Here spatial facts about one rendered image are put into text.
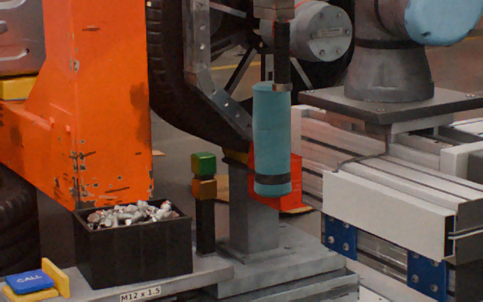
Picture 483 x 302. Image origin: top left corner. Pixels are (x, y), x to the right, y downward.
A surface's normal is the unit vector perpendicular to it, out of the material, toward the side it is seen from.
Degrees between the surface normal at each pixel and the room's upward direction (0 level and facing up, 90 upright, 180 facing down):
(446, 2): 98
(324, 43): 90
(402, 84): 73
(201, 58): 90
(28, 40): 90
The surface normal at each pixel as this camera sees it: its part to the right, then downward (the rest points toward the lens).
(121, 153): 0.51, 0.20
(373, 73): -0.51, -0.09
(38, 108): -0.86, 0.14
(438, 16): 0.29, 0.35
